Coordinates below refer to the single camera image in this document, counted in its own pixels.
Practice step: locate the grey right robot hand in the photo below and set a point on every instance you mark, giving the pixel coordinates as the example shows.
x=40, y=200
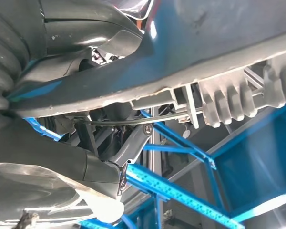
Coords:
x=37, y=151

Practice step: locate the blue metal shelf rack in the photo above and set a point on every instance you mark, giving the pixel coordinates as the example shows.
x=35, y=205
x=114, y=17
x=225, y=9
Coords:
x=181, y=194

